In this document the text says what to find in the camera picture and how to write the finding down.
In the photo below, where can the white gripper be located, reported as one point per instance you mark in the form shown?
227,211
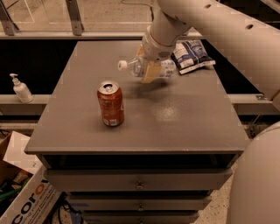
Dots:
155,50

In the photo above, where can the clear plastic water bottle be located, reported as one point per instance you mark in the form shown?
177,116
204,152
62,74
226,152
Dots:
136,67

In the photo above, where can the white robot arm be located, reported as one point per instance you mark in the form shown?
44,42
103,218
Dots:
253,47

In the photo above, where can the white pump dispenser bottle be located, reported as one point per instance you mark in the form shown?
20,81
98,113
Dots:
22,91

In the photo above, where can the blue white chip bag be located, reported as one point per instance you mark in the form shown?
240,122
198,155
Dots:
191,55

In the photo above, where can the orange soda can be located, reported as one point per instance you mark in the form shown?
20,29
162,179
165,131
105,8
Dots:
110,97

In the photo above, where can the grey drawer cabinet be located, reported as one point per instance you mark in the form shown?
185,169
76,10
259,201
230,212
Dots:
177,143

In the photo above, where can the white cardboard box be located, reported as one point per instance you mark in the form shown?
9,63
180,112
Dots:
36,199

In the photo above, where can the metal railing frame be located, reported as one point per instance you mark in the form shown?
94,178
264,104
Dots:
75,19

